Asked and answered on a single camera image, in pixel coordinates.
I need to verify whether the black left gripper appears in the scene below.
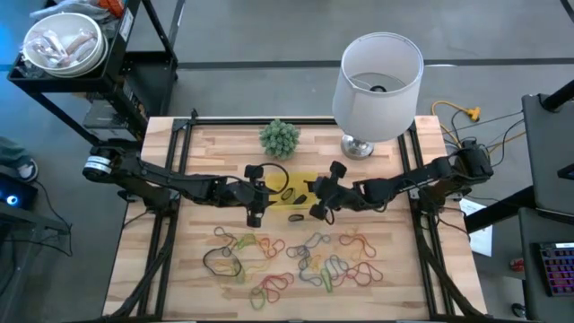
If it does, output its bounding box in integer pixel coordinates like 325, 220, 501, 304
223, 179, 283, 228

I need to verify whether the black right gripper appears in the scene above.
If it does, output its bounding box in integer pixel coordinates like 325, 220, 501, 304
304, 178, 360, 221

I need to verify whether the yellow rubber band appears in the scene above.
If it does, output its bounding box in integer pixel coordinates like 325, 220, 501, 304
307, 253, 326, 274
244, 232, 271, 249
210, 258, 270, 289

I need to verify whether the blue grey rubber band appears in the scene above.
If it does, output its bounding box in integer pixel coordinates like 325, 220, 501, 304
303, 231, 332, 249

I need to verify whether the green rubber band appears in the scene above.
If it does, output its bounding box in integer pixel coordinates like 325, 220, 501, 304
232, 232, 259, 251
319, 267, 335, 295
248, 286, 267, 312

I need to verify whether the large black rubber band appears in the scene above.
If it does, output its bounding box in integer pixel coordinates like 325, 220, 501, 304
202, 245, 244, 278

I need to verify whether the yellow translucent plastic bin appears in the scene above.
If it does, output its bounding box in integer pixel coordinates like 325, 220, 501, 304
265, 171, 320, 211

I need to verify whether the green artificial succulent plant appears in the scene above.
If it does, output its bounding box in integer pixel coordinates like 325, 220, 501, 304
259, 118, 301, 159

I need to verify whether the white shade silver table lamp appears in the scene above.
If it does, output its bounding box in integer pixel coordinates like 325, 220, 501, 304
332, 31, 425, 161

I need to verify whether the black power strip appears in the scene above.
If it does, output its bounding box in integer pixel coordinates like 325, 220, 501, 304
461, 137, 481, 156

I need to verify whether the black utility cart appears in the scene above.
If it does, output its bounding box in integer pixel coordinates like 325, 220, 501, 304
7, 0, 187, 156

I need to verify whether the white paper sheet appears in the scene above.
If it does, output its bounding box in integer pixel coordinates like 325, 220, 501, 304
461, 199, 493, 258

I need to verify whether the person's shoe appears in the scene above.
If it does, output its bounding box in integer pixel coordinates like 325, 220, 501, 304
0, 136, 39, 183

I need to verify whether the orange box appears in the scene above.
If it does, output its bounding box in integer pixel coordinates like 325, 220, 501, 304
99, 0, 125, 17

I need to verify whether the black computer with blue light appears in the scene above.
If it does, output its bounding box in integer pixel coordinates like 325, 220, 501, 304
0, 172, 39, 212

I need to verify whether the black backlit keyboard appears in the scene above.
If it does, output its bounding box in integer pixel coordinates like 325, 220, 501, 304
537, 241, 574, 297

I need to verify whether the clear plastic bag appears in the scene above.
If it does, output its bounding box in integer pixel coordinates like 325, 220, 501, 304
24, 29, 98, 68

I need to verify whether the white bowl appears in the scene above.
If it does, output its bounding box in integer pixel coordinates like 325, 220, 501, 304
22, 12, 109, 78

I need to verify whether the grey cloth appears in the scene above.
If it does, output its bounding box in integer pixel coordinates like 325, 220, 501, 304
30, 0, 111, 22

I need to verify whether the black left wrist camera cable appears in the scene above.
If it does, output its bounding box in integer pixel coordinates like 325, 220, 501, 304
257, 161, 291, 195

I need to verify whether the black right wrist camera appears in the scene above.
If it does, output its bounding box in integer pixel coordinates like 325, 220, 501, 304
329, 160, 349, 179

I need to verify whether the yellow extension cable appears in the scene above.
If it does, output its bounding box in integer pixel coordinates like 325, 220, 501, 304
430, 100, 482, 162

